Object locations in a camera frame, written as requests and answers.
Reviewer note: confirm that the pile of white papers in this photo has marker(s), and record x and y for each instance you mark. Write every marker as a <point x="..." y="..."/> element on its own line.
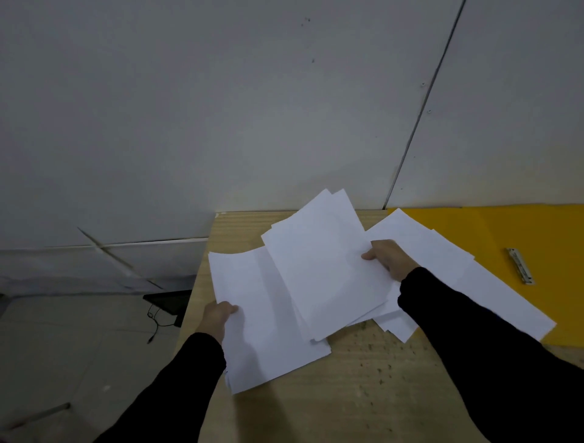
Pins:
<point x="492" y="292"/>

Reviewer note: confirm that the person's left hand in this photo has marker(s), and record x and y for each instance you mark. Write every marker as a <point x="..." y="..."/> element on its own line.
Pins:
<point x="214" y="319"/>

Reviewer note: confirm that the gathered white papers stack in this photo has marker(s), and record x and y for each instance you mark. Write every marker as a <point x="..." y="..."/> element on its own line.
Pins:
<point x="255" y="319"/>

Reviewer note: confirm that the person's right forearm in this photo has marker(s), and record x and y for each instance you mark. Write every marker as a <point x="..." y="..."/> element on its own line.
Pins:
<point x="492" y="356"/>

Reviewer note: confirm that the person's left forearm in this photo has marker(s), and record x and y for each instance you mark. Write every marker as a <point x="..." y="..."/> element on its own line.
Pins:
<point x="169" y="392"/>

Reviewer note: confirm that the metal stool leg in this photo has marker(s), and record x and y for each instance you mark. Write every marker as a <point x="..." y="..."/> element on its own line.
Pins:
<point x="41" y="416"/>

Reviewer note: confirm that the white papers bundle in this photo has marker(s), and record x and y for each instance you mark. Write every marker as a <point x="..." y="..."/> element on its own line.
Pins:
<point x="319" y="264"/>

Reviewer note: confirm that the black flat panel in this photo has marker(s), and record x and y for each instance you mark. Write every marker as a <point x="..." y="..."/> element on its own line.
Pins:
<point x="171" y="303"/>

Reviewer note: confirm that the silver metal folder clip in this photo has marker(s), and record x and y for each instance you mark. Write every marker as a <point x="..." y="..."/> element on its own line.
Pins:
<point x="520" y="265"/>

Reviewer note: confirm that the person's right hand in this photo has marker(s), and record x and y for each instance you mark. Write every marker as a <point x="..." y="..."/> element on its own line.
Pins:
<point x="392" y="260"/>

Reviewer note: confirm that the yellow folder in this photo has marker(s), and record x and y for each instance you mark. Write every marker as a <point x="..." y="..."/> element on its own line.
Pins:
<point x="547" y="228"/>

